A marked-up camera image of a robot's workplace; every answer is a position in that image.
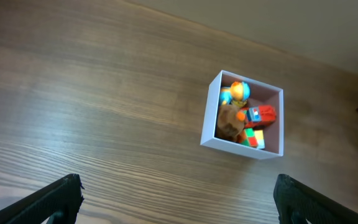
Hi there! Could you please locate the brown plush toy orange carrot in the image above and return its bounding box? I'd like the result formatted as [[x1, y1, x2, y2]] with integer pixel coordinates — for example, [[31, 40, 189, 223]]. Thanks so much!
[[216, 105, 245, 142]]

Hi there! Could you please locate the colourful puzzle cube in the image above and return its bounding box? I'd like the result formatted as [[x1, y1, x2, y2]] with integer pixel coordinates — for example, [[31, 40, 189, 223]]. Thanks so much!
[[237, 128, 265, 150]]

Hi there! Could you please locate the yellow duck toy blue hat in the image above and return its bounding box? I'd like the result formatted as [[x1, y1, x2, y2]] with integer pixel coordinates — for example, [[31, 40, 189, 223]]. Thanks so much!
[[219, 82, 250, 108]]

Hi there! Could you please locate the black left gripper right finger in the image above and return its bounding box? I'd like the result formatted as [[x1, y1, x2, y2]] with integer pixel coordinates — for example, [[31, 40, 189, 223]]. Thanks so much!
[[273, 174, 358, 224]]

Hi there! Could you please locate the red toy fire truck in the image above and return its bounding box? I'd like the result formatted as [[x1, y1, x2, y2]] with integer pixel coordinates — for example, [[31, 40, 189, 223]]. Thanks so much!
[[240, 105, 277, 128]]

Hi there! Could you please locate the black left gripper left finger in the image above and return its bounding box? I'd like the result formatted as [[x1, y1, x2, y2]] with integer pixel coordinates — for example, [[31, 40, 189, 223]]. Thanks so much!
[[0, 174, 84, 224]]

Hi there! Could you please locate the white box pink inside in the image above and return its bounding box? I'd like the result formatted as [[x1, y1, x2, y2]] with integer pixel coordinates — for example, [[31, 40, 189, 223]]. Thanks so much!
[[200, 70, 284, 159]]

